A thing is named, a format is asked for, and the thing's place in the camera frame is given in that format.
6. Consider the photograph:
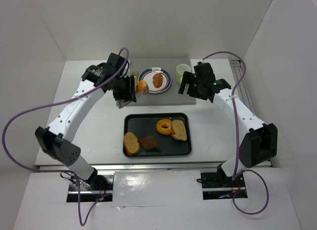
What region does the bread slice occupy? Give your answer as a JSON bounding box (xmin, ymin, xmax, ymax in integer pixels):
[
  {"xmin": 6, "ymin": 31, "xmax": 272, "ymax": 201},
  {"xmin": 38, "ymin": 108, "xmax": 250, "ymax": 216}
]
[
  {"xmin": 123, "ymin": 132, "xmax": 141, "ymax": 156},
  {"xmin": 171, "ymin": 120, "xmax": 187, "ymax": 141}
]

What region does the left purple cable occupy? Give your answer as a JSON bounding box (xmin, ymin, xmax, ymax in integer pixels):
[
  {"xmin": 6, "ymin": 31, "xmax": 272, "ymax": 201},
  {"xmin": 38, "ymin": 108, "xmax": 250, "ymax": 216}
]
[{"xmin": 1, "ymin": 48, "xmax": 130, "ymax": 227}]

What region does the aluminium rail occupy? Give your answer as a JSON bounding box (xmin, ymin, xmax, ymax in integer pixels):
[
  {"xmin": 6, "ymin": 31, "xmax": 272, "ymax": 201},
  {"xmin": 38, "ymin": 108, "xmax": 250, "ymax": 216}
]
[
  {"xmin": 229, "ymin": 59, "xmax": 273, "ymax": 168},
  {"xmin": 37, "ymin": 161, "xmax": 223, "ymax": 173}
]

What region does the brown oblong bread roll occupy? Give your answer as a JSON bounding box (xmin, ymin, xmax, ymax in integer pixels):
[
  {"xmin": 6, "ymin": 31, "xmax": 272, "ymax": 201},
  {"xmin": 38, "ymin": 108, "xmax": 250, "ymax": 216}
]
[{"xmin": 153, "ymin": 72, "xmax": 163, "ymax": 88}]

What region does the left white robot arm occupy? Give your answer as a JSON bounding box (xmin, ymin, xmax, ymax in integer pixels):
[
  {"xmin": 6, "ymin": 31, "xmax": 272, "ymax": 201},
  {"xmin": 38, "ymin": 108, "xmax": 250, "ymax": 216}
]
[{"xmin": 35, "ymin": 53, "xmax": 136, "ymax": 187}]

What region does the bread slice left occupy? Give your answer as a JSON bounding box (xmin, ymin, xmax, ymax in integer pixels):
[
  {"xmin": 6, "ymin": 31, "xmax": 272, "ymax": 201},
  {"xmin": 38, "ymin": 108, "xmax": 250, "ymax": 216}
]
[{"xmin": 123, "ymin": 132, "xmax": 141, "ymax": 156}]

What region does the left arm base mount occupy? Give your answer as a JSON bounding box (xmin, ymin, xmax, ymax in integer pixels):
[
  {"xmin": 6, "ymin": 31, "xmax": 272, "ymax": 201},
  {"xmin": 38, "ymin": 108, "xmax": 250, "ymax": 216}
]
[{"xmin": 60, "ymin": 172, "xmax": 114, "ymax": 203}]

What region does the glazed donut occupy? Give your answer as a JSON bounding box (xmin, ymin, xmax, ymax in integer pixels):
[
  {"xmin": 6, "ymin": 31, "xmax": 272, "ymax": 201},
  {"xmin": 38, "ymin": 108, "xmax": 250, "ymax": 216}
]
[{"xmin": 156, "ymin": 119, "xmax": 172, "ymax": 135}]

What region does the aluminium rail right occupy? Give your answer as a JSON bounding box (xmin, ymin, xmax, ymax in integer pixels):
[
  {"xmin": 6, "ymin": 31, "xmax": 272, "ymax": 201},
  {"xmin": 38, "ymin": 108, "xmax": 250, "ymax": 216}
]
[{"xmin": 229, "ymin": 59, "xmax": 273, "ymax": 168}]

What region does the orange round bun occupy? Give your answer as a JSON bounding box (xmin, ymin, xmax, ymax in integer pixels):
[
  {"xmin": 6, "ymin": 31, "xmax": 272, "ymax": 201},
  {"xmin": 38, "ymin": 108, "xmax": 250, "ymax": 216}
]
[{"xmin": 136, "ymin": 80, "xmax": 147, "ymax": 93}]

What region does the dark brown bread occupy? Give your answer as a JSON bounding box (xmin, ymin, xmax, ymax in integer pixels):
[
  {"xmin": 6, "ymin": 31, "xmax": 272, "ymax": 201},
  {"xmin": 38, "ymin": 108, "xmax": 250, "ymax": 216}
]
[{"xmin": 139, "ymin": 136, "xmax": 159, "ymax": 151}]

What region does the grey placemat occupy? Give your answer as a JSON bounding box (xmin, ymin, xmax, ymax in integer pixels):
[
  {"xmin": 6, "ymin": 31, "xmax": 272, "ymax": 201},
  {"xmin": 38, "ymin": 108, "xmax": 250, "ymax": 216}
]
[{"xmin": 128, "ymin": 57, "xmax": 196, "ymax": 107}]

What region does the purple cable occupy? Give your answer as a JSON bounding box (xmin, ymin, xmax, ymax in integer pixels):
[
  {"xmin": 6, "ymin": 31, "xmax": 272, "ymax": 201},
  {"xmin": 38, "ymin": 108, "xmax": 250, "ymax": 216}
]
[
  {"xmin": 1, "ymin": 48, "xmax": 130, "ymax": 227},
  {"xmin": 202, "ymin": 51, "xmax": 269, "ymax": 216}
]

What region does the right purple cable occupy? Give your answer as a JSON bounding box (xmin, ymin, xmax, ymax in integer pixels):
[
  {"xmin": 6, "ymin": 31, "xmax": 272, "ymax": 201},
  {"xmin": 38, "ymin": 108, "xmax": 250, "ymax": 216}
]
[{"xmin": 202, "ymin": 51, "xmax": 269, "ymax": 216}]

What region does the bread slice right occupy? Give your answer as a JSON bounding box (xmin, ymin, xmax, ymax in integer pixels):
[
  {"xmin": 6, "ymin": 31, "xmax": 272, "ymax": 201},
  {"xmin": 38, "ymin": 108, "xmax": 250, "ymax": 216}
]
[{"xmin": 171, "ymin": 120, "xmax": 187, "ymax": 141}]

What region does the pale green mug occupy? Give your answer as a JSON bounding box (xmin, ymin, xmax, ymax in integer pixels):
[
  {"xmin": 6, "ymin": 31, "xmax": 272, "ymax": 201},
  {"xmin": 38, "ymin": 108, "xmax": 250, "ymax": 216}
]
[{"xmin": 176, "ymin": 64, "xmax": 191, "ymax": 85}]

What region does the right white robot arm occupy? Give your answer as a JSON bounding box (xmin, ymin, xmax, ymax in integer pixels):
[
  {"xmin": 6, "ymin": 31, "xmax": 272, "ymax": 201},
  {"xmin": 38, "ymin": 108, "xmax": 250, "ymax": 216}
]
[{"xmin": 178, "ymin": 62, "xmax": 278, "ymax": 177}]

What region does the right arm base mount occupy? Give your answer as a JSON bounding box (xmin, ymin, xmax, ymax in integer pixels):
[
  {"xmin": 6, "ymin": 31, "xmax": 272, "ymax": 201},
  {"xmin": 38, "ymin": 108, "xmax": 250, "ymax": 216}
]
[{"xmin": 196, "ymin": 172, "xmax": 248, "ymax": 200}]

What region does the white plate green red rim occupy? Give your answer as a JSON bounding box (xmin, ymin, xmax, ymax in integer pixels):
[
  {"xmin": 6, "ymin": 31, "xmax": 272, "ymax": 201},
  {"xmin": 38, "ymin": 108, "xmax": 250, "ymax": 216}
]
[{"xmin": 138, "ymin": 67, "xmax": 172, "ymax": 94}]

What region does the aluminium rail front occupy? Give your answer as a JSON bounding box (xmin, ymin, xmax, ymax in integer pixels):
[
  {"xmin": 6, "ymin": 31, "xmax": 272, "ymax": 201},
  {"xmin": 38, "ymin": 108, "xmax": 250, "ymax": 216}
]
[{"xmin": 37, "ymin": 161, "xmax": 223, "ymax": 173}]

